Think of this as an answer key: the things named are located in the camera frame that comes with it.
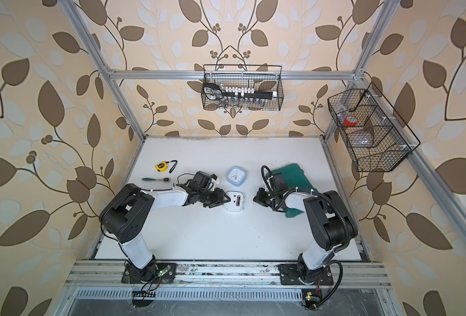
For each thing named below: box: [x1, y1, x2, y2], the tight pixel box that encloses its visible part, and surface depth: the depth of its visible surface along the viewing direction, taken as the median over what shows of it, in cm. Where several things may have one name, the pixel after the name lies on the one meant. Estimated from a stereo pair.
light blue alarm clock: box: [226, 165, 247, 187], surface depth 102 cm
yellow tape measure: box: [154, 161, 168, 173], surface depth 107 cm
